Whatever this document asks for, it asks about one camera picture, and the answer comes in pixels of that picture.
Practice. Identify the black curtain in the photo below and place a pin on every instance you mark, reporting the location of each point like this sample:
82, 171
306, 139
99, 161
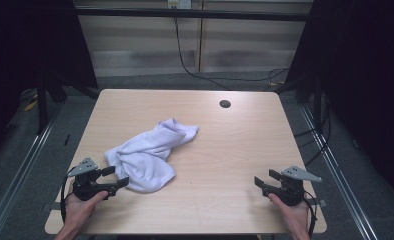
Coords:
25, 50
365, 83

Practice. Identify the black horizontal bar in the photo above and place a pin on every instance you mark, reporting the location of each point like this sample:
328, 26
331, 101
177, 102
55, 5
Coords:
185, 14

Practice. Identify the metal floor rail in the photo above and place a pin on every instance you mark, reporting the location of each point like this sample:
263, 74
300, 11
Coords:
341, 186
15, 186

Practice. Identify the small black stick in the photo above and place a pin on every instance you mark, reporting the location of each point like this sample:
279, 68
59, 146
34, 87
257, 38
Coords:
67, 140

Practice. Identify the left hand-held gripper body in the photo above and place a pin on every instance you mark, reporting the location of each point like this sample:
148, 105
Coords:
85, 186

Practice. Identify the person's right hand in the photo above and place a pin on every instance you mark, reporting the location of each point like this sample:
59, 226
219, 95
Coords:
296, 216

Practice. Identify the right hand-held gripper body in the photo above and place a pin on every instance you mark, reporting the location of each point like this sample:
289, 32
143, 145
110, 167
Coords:
291, 191

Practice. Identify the grey tape strip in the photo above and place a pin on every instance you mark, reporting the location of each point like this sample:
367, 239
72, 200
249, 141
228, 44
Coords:
321, 203
53, 206

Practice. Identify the white wall socket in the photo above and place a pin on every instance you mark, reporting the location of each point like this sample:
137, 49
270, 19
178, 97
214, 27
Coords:
179, 4

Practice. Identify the yellow object on floor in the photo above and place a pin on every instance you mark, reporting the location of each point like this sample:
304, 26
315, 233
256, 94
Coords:
30, 106

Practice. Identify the black metal stand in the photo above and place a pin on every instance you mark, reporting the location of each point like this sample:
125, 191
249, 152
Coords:
42, 106

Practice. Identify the white towel with dog print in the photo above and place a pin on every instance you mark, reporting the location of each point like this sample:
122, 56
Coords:
141, 156

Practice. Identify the person's left hand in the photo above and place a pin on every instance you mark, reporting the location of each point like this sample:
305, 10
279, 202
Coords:
78, 211

